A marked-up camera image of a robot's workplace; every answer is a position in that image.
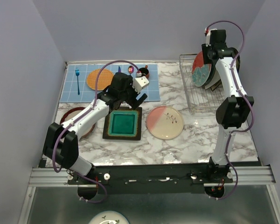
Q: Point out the white floral plate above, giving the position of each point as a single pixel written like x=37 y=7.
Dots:
x=109 y=217

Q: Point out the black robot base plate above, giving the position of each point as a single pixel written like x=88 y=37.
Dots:
x=155 y=179

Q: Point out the dark olive round plate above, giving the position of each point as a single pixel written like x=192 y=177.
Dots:
x=237 y=62

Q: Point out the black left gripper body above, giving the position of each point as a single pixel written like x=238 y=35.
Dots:
x=129 y=95

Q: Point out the red rimmed round plate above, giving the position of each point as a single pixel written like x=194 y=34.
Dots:
x=72 y=113

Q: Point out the orange black mug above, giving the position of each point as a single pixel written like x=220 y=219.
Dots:
x=145 y=72

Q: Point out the iridescent spoon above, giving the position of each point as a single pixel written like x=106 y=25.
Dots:
x=130 y=70

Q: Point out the cream square dark-rimmed plate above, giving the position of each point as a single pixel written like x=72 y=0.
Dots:
x=214 y=86

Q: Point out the blue fork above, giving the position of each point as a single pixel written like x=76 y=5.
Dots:
x=77 y=73

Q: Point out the wire dish rack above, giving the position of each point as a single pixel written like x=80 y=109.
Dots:
x=198 y=98

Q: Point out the white red rimmed plate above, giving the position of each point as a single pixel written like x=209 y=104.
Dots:
x=201 y=72

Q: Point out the beige floral round plate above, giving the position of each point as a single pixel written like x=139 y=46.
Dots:
x=165 y=122

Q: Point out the aluminium frame rail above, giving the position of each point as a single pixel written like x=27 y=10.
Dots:
x=47 y=177

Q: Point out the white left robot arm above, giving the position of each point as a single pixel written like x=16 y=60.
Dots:
x=61 y=143

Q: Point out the woven wicker round trivet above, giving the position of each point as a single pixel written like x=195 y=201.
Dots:
x=104 y=79

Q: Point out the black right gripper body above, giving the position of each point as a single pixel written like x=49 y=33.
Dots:
x=205 y=52

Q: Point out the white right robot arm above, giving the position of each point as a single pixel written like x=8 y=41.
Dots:
x=236 y=106

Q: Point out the black teal square plate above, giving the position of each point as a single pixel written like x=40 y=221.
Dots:
x=123 y=124

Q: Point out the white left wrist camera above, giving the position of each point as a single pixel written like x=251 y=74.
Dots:
x=139 y=83

